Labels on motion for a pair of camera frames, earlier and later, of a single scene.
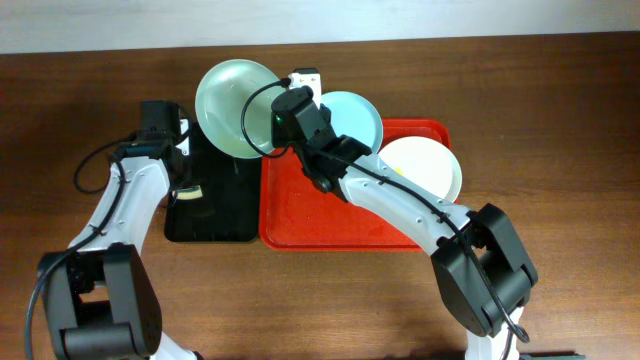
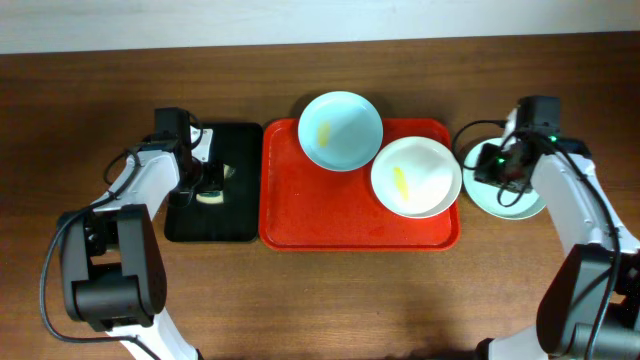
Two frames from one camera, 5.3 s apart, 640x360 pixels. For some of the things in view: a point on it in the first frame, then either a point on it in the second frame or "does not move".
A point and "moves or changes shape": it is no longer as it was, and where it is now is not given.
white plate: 426,164 does not move
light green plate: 233,105 -> 495,200
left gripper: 176,167 -> 214,178
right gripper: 323,119 -> 490,168
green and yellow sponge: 189,192 moves or changes shape
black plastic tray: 229,208 does not move
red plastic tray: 295,215 does not move
